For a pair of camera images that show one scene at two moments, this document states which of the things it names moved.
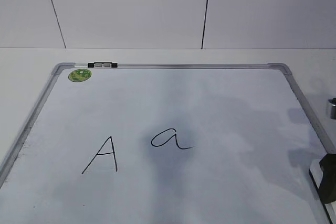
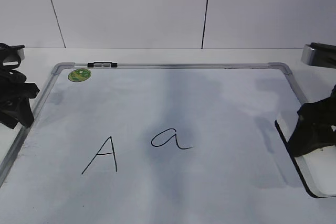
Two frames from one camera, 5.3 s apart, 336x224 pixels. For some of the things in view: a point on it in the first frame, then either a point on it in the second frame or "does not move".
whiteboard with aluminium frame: [167, 143] does not move
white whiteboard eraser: [316, 173] -> [316, 168]
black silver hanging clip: [103, 64] does not move
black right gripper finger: [327, 189] -> [314, 130]
